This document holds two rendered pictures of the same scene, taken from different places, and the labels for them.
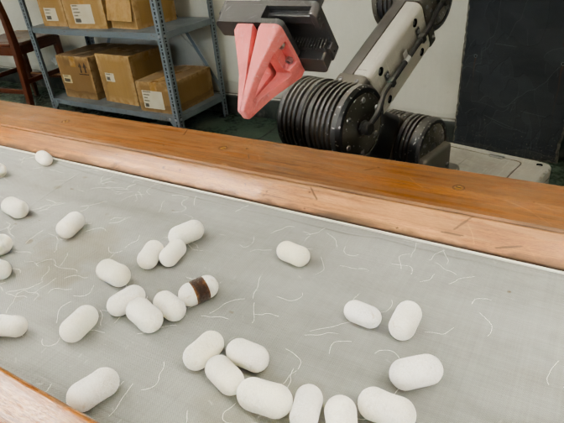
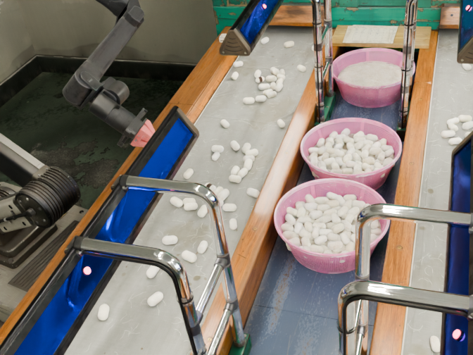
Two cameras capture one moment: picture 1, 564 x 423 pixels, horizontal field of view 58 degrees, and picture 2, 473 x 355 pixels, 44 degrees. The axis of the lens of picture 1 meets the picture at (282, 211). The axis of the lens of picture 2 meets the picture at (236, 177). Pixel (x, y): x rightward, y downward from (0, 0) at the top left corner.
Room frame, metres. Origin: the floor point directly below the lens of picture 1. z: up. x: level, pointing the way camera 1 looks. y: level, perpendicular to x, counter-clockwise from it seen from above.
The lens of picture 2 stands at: (0.48, 1.26, 1.69)
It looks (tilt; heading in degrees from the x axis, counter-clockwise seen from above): 38 degrees down; 260
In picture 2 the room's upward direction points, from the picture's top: 9 degrees counter-clockwise
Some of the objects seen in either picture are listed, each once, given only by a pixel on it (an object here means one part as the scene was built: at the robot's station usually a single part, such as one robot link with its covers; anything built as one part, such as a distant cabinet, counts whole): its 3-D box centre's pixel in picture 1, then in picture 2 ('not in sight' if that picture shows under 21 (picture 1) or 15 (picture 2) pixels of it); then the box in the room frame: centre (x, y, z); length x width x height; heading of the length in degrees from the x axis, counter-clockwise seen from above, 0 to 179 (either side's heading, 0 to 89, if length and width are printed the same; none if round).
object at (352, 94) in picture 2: not in sight; (371, 79); (-0.29, -0.29, 0.72); 0.27 x 0.27 x 0.10
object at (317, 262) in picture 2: not in sight; (331, 228); (0.11, 0.31, 0.72); 0.27 x 0.27 x 0.10
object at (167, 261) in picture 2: not in sight; (172, 305); (0.50, 0.56, 0.90); 0.20 x 0.19 x 0.45; 57
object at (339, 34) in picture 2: not in sight; (380, 36); (-0.41, -0.47, 0.77); 0.33 x 0.15 x 0.01; 147
